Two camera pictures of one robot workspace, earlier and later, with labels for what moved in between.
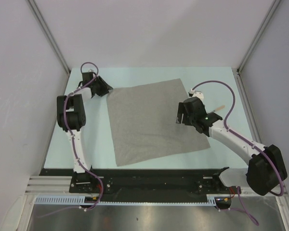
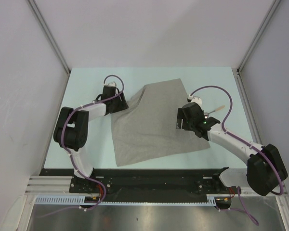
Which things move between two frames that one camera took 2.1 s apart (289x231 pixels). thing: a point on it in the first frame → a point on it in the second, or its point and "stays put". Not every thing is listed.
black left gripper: (104, 90) → (123, 105)
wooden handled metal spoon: (219, 108) stays put
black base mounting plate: (146, 182) stays put
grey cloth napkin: (144, 118) stays put
